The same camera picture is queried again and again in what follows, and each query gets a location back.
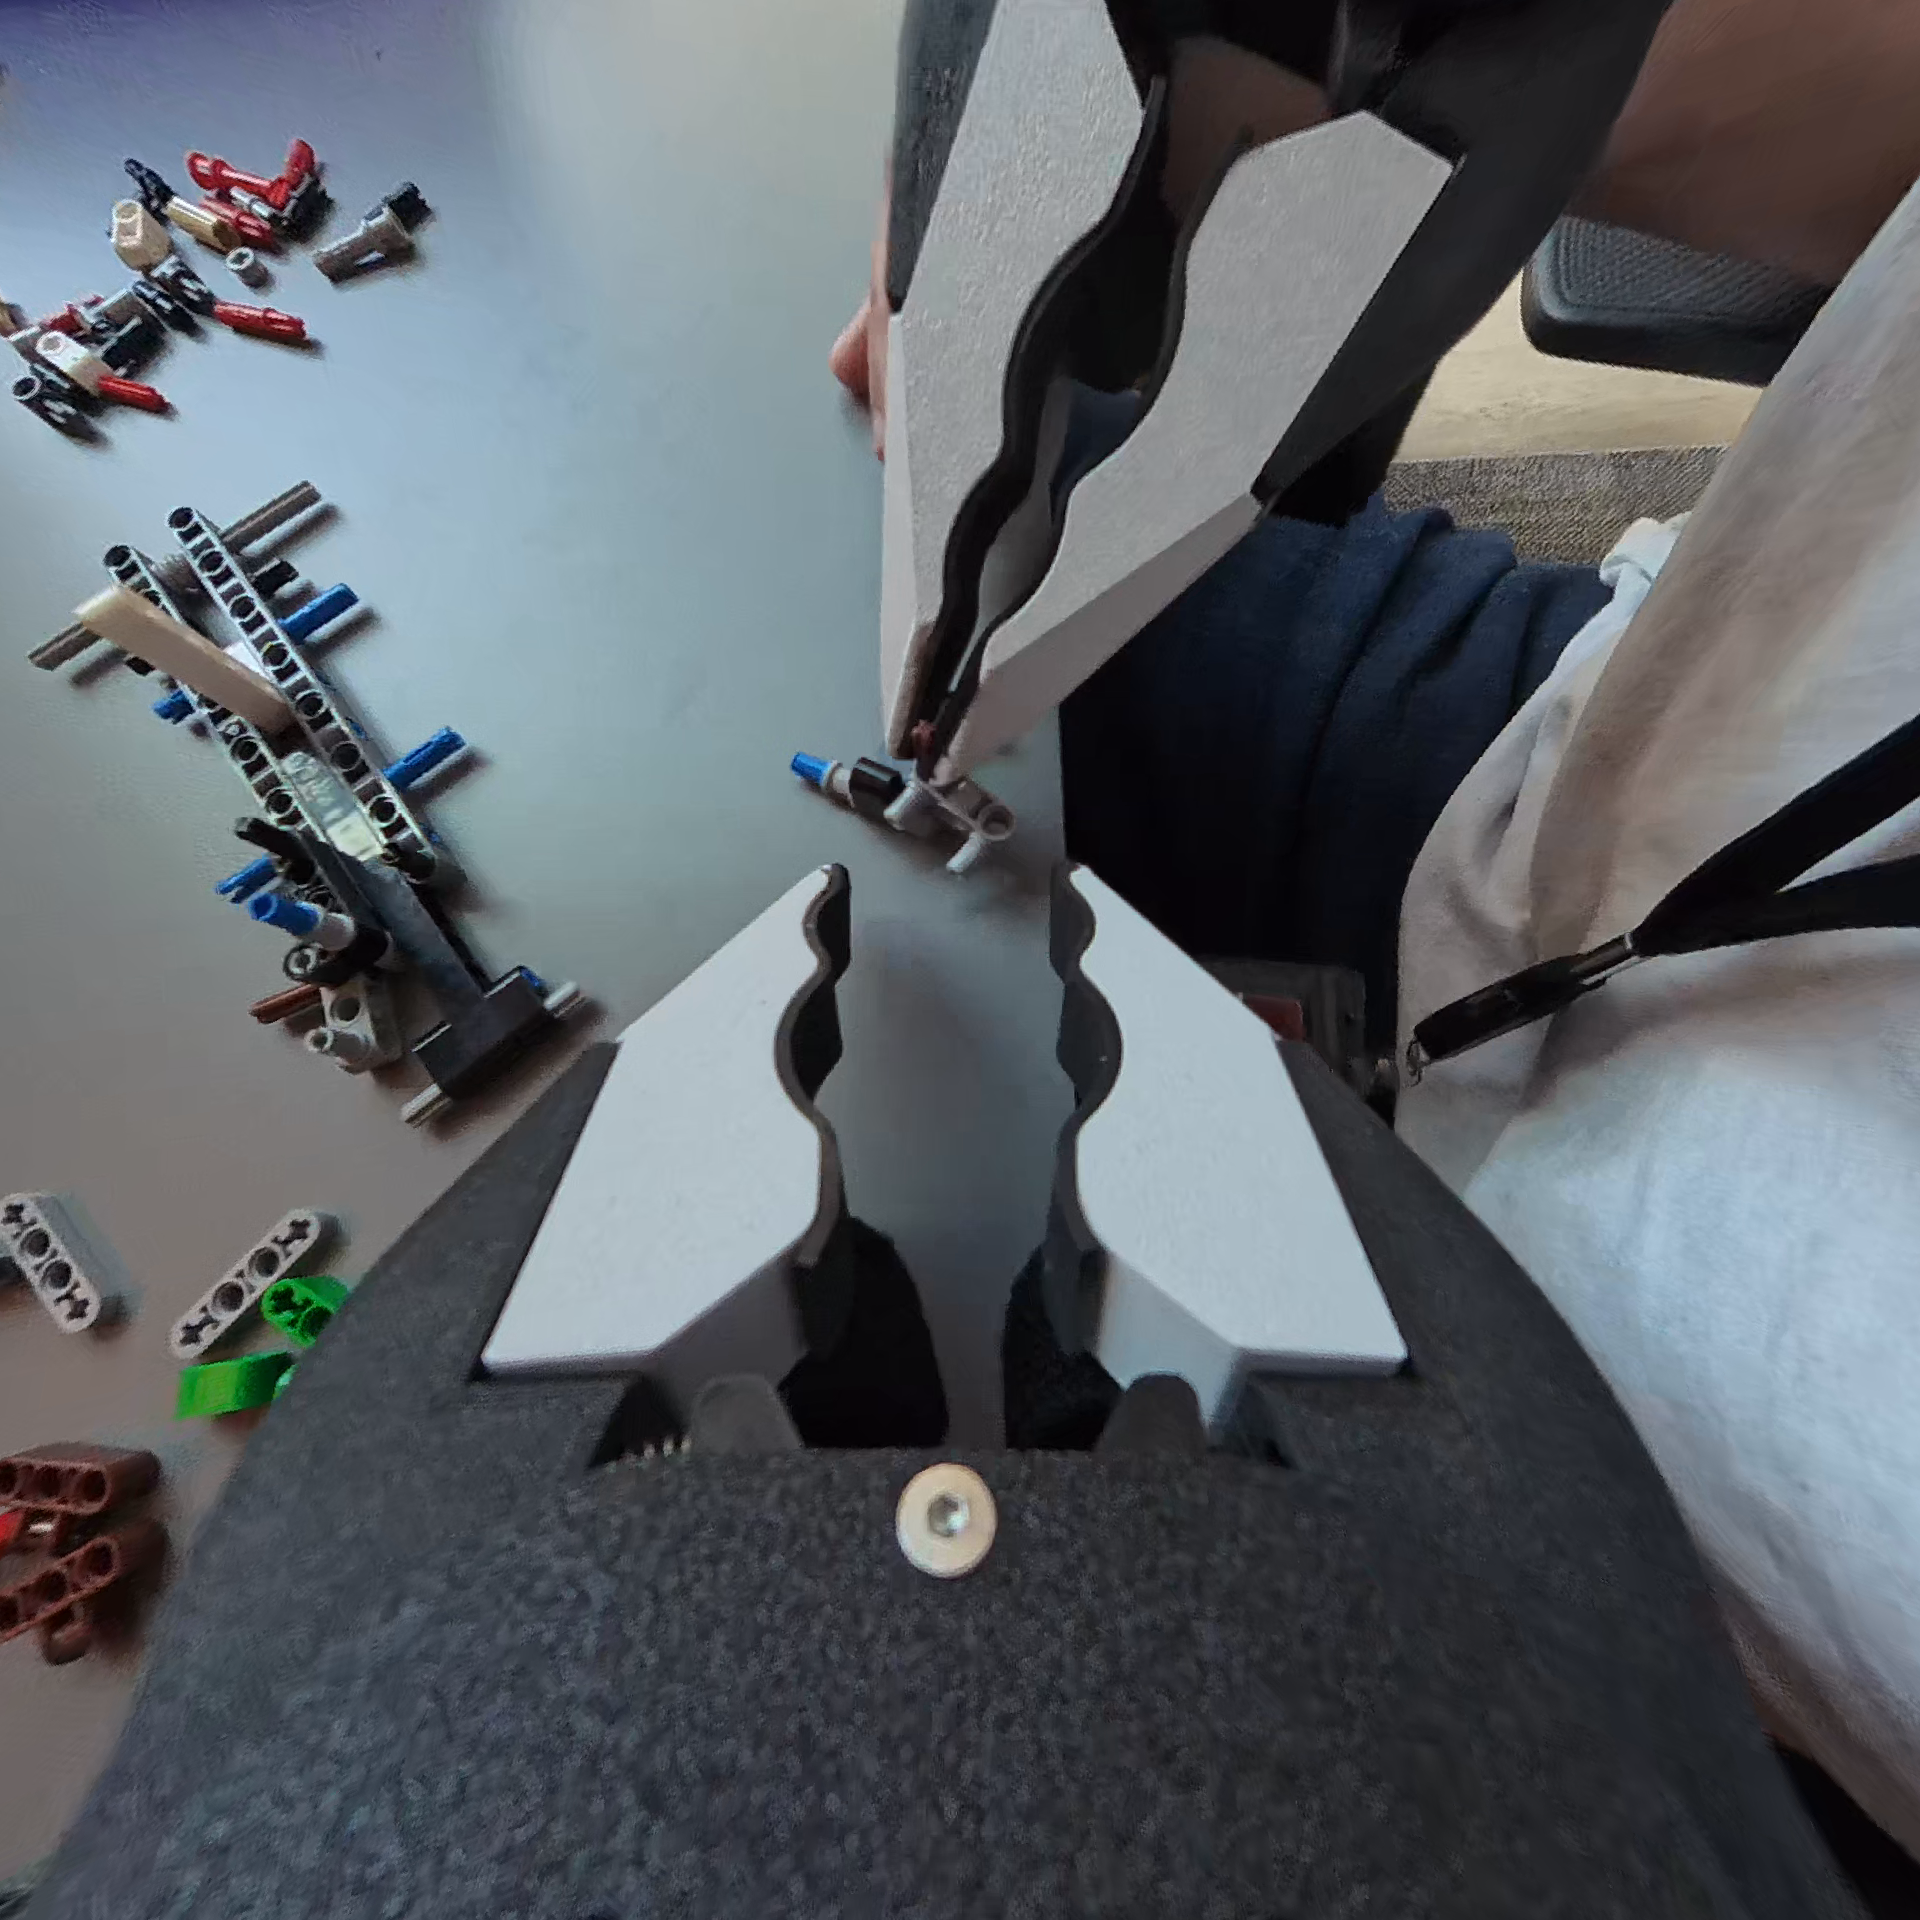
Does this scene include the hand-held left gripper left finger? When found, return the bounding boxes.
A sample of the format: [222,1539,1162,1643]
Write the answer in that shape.
[475,860,865,1453]

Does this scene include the white shirt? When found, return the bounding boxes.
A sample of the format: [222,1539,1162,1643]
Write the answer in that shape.
[1397,184,1920,1820]

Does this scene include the person's right forearm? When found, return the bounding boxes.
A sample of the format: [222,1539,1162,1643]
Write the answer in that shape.
[1575,0,1920,289]

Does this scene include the grey woven fabric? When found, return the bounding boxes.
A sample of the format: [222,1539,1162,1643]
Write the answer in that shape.
[1373,440,1725,563]

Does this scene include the grey lego chassis assembly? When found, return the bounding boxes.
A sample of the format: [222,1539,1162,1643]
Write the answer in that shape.
[27,476,589,1131]

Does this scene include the red badge holder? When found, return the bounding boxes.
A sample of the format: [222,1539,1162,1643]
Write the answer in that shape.
[1239,964,1404,1114]

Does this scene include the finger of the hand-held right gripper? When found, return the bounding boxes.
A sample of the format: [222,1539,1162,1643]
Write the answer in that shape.
[880,0,1167,753]
[935,106,1467,782]

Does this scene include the grey lego connector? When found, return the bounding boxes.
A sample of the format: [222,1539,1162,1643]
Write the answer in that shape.
[881,773,1016,874]

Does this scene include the black chair armrest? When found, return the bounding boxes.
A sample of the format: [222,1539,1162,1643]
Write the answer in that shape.
[1524,214,1835,386]

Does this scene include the navy trousers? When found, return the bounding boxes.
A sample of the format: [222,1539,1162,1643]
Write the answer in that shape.
[1058,495,1613,1048]

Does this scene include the black lanyard strap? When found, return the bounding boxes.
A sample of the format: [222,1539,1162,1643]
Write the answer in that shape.
[1404,715,1920,1073]

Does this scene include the grey short lego beam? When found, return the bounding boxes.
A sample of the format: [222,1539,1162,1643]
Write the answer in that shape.
[167,1212,339,1362]
[0,1196,141,1335]

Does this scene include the person's right hand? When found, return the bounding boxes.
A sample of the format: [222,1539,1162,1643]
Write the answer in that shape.
[824,277,900,454]

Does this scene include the blue and black lego pin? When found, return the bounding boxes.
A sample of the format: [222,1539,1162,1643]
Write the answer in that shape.
[788,753,902,818]

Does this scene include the brown lego beam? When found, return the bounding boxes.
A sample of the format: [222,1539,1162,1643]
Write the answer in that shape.
[0,1443,159,1551]
[0,1522,167,1665]

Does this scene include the pile of small lego pins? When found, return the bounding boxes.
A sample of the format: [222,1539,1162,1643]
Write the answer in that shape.
[0,138,437,440]

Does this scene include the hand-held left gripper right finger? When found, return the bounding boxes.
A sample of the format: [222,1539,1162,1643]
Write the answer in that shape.
[1049,860,1415,1453]

